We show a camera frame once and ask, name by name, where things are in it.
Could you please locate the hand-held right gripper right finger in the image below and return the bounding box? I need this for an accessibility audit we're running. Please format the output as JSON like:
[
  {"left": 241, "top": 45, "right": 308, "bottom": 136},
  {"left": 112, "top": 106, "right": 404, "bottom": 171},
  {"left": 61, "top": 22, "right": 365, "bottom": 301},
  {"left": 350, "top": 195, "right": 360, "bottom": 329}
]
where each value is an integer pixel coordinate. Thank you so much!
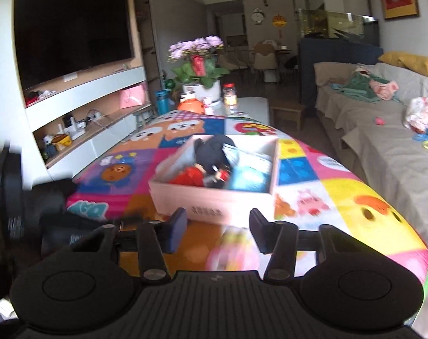
[{"left": 248, "top": 208, "right": 360, "bottom": 284}]

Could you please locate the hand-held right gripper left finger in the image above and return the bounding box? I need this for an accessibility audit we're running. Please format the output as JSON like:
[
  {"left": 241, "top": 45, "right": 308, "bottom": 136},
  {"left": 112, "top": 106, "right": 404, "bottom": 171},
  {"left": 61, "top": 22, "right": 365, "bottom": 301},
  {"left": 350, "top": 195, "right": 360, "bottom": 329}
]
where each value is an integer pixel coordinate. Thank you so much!
[{"left": 72, "top": 208, "right": 189, "bottom": 284}]

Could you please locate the pink plush toy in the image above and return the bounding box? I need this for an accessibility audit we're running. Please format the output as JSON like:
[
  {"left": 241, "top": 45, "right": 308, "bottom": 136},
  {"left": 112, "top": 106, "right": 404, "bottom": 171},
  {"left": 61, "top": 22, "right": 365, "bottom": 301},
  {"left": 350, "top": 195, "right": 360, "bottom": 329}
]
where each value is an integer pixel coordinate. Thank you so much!
[{"left": 205, "top": 226, "right": 261, "bottom": 273}]

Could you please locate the white cardboard box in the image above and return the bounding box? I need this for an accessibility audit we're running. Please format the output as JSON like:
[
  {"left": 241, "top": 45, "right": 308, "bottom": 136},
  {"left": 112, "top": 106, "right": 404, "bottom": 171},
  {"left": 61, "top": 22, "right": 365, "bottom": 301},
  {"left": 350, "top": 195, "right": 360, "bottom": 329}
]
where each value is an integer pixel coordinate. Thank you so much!
[{"left": 148, "top": 134, "right": 280, "bottom": 227}]

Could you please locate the black plush toy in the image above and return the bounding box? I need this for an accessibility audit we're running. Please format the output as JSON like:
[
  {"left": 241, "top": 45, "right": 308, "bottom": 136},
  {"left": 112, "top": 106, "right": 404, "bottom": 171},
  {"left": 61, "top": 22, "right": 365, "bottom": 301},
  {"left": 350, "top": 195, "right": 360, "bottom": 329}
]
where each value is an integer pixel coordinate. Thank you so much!
[{"left": 194, "top": 134, "right": 236, "bottom": 178}]

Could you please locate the wooden desktop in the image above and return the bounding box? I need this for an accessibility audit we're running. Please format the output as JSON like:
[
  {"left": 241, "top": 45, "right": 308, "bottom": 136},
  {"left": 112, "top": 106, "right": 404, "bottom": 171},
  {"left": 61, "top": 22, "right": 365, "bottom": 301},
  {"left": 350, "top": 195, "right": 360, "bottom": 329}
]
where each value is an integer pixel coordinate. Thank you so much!
[{"left": 115, "top": 205, "right": 271, "bottom": 283}]

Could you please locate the light blue packet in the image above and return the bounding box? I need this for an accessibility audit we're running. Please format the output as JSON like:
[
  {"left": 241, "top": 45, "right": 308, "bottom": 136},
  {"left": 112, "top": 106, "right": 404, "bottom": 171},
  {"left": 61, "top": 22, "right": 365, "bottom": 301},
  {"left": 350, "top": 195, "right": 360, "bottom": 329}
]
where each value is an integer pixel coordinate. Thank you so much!
[{"left": 228, "top": 144, "right": 275, "bottom": 193}]

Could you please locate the red plush toy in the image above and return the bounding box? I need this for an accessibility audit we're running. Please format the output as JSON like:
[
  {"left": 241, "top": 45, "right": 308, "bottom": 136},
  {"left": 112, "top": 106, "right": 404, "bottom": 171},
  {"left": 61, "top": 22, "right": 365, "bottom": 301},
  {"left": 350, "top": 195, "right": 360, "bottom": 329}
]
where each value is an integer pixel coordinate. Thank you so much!
[{"left": 169, "top": 163, "right": 208, "bottom": 188}]

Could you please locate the yellow box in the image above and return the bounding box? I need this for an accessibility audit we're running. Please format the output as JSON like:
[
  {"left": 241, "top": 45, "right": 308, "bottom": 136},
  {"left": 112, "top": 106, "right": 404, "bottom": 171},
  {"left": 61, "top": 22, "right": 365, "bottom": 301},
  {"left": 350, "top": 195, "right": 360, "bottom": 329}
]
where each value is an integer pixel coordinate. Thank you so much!
[{"left": 53, "top": 134, "right": 72, "bottom": 151}]

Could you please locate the small red toy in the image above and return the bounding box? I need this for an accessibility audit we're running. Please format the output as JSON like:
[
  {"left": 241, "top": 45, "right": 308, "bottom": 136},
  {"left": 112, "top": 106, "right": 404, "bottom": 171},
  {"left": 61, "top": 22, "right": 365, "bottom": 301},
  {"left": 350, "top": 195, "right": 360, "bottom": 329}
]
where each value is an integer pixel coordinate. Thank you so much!
[{"left": 214, "top": 168, "right": 232, "bottom": 185}]

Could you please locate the white router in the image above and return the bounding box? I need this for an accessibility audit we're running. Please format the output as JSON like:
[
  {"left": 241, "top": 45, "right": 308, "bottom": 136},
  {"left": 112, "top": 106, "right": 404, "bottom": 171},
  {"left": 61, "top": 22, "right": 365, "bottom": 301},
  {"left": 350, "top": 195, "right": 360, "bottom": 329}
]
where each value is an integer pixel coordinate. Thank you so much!
[{"left": 58, "top": 113, "right": 88, "bottom": 141}]

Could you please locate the colourful cartoon mat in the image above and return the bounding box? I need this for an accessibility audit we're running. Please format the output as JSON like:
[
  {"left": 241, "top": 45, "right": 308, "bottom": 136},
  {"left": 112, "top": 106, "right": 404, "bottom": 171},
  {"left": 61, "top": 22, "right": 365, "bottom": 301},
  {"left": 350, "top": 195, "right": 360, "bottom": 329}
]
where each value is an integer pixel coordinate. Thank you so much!
[{"left": 66, "top": 109, "right": 428, "bottom": 292}]

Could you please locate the white coffee table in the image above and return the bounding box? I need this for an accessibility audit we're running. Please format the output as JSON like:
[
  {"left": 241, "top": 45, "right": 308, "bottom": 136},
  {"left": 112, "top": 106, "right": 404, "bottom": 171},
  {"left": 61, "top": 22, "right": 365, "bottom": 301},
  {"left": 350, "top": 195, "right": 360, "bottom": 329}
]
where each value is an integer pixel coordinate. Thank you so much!
[{"left": 212, "top": 97, "right": 272, "bottom": 125}]

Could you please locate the wooden stool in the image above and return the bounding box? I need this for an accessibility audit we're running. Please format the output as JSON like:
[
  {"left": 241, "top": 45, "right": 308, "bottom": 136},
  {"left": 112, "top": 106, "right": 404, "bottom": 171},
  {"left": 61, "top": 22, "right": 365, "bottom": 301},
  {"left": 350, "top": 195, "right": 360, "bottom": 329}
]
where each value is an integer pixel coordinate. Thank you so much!
[{"left": 270, "top": 101, "right": 307, "bottom": 132}]

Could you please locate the orange round toy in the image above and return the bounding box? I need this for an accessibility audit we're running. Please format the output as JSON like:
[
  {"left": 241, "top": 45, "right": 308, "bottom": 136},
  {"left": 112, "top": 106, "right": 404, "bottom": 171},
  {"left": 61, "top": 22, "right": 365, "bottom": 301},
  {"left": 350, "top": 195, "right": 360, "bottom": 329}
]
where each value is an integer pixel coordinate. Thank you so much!
[{"left": 177, "top": 94, "right": 205, "bottom": 114}]

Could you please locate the blue water bottle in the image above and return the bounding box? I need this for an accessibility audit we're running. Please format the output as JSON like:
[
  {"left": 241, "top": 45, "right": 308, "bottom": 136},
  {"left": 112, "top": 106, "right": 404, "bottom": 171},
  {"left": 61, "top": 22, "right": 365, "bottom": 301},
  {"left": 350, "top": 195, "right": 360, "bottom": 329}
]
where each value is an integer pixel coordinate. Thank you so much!
[{"left": 155, "top": 90, "right": 170, "bottom": 116}]

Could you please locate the white TV cabinet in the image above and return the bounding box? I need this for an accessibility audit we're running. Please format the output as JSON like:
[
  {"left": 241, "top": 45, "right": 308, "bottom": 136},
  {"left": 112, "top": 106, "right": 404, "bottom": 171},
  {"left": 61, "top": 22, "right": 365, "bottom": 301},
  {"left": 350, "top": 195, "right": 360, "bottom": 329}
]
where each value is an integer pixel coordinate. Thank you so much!
[{"left": 12, "top": 0, "right": 155, "bottom": 181}]

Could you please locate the red-lidded jar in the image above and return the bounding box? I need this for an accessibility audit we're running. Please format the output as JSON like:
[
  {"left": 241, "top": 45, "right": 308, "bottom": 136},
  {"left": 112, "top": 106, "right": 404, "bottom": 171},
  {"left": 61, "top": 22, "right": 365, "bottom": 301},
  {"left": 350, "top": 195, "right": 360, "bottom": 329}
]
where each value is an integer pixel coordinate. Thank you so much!
[{"left": 222, "top": 83, "right": 239, "bottom": 114}]

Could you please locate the pink paper bag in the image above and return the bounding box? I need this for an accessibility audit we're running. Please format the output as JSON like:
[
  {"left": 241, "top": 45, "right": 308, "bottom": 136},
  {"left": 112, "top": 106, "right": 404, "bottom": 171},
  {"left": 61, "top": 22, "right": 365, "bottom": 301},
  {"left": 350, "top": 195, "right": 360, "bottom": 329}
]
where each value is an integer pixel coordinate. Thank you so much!
[{"left": 119, "top": 86, "right": 146, "bottom": 109}]

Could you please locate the beige covered sofa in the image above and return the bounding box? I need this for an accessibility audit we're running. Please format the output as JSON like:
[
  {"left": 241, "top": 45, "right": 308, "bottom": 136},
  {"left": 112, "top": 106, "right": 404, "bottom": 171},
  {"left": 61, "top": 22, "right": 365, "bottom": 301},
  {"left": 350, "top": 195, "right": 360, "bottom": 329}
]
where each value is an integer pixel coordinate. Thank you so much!
[{"left": 313, "top": 55, "right": 428, "bottom": 257}]

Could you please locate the potted purple flower plant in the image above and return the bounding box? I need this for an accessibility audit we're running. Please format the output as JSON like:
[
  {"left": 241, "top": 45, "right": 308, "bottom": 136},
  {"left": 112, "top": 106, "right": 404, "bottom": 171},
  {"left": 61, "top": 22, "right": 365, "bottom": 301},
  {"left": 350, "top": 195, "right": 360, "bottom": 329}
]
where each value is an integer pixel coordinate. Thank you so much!
[{"left": 167, "top": 35, "right": 232, "bottom": 109}]

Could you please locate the green cloth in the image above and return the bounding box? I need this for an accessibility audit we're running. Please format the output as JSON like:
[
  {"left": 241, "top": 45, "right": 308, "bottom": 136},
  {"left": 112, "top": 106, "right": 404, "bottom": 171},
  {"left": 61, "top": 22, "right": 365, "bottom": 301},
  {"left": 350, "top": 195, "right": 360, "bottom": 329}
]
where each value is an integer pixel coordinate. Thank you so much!
[{"left": 331, "top": 71, "right": 381, "bottom": 105}]

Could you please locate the beige dining chair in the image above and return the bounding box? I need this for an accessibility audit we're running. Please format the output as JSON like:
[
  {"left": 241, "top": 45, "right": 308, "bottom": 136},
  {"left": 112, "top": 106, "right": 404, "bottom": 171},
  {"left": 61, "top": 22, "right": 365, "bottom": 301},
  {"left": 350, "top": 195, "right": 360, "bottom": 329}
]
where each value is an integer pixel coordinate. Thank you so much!
[{"left": 253, "top": 42, "right": 279, "bottom": 75}]

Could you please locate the black television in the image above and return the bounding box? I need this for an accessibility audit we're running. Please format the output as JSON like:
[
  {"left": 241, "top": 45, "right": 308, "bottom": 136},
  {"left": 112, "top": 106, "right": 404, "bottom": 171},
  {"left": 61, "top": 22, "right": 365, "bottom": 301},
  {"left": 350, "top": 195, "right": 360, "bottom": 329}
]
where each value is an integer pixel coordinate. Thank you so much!
[{"left": 14, "top": 0, "right": 136, "bottom": 91}]

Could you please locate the pink garment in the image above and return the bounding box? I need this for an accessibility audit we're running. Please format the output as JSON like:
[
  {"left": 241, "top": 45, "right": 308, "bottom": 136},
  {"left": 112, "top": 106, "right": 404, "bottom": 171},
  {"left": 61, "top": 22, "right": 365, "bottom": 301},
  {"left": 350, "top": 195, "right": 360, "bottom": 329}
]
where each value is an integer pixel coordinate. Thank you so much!
[{"left": 369, "top": 79, "right": 400, "bottom": 101}]

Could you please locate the dark blue cabinet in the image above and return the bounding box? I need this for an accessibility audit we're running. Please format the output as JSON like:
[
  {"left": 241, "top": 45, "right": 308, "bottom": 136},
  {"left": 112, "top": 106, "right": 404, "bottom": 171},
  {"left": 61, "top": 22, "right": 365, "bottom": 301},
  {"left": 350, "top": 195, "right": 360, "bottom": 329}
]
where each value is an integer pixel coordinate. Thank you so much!
[{"left": 298, "top": 38, "right": 385, "bottom": 107}]

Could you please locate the white pink cloth bundle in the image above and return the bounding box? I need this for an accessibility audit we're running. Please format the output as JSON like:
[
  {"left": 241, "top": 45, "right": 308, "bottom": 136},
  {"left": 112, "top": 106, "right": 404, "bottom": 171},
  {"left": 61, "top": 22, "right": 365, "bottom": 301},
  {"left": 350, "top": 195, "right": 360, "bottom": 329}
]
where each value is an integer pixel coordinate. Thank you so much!
[{"left": 403, "top": 96, "right": 428, "bottom": 135}]

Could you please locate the orange hanging ornament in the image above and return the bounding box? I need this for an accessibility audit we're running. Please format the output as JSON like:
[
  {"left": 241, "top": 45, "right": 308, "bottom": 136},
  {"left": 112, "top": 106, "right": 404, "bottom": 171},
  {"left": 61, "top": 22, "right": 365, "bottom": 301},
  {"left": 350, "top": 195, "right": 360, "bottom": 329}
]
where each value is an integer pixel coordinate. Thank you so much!
[{"left": 272, "top": 13, "right": 287, "bottom": 38}]

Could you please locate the glass fish tank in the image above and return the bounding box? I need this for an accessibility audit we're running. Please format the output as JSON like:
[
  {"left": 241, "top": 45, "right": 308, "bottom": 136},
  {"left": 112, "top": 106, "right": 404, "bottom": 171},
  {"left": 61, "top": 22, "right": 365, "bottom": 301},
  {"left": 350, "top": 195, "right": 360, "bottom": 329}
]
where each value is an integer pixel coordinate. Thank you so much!
[{"left": 298, "top": 8, "right": 380, "bottom": 47}]

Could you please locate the yellow cushion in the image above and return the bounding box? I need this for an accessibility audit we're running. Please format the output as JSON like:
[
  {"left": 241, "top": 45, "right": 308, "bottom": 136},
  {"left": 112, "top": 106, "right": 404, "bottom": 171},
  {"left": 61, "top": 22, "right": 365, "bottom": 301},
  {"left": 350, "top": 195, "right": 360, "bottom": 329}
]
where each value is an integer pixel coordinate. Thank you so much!
[{"left": 378, "top": 51, "right": 428, "bottom": 79}]

